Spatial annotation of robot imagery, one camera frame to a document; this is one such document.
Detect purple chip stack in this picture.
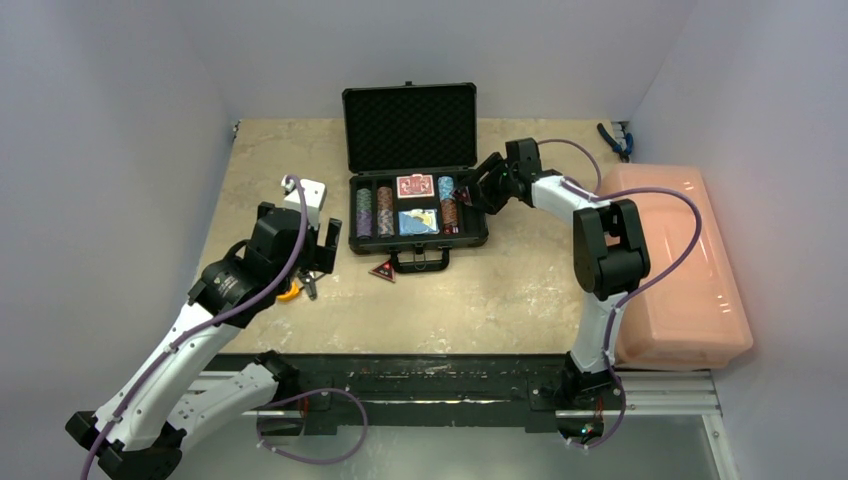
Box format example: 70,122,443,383
355,210,373,240

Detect red triangular dealer button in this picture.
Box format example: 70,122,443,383
369,260,396,283

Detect mixed colour chip stack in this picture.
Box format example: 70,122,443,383
377,209,395,238

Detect grey chip stack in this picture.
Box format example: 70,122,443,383
355,188,372,213

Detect brown chip roll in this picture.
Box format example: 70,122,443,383
376,186,393,212

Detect black poker set case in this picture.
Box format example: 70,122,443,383
341,82,489,274

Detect white triangular dealer button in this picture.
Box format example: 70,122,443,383
452,187,473,205

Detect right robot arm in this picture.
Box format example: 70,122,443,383
453,138,650,407

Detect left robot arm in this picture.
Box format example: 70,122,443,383
65,202,342,479

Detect black multitool pliers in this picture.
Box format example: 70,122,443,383
297,270,318,301

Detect yellow tape measure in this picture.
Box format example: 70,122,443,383
276,282,301,303

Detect light blue chip stack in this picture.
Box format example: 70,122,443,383
437,175,455,201

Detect brown red chip stack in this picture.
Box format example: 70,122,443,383
440,198,459,233

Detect red playing card deck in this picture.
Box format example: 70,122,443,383
396,174,435,199

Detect blue playing card deck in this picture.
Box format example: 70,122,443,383
398,209,440,236

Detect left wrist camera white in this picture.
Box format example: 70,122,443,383
281,175,327,230

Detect blue handled pliers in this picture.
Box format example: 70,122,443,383
596,122,634,163

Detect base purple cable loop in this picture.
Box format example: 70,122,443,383
256,386,370,465

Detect aluminium frame rail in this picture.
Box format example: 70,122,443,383
169,367,719,446

